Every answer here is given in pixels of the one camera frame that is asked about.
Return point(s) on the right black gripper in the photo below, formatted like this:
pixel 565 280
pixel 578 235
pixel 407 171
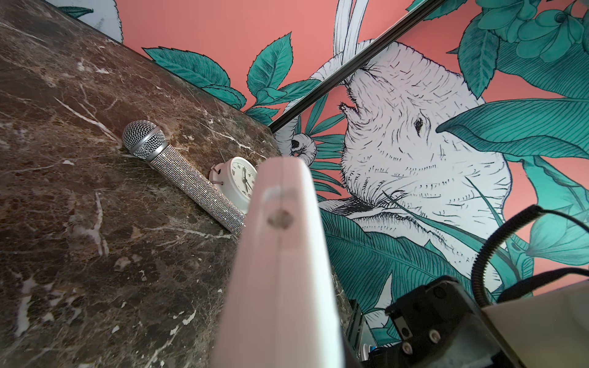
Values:
pixel 440 325

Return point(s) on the white remote control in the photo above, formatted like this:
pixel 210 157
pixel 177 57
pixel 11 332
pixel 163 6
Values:
pixel 280 308

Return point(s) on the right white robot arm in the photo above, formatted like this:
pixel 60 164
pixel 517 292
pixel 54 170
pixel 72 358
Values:
pixel 548 330

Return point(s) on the white alarm clock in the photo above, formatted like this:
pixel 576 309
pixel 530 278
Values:
pixel 235 179

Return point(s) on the glitter microphone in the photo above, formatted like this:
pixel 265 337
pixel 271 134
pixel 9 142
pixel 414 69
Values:
pixel 146 141

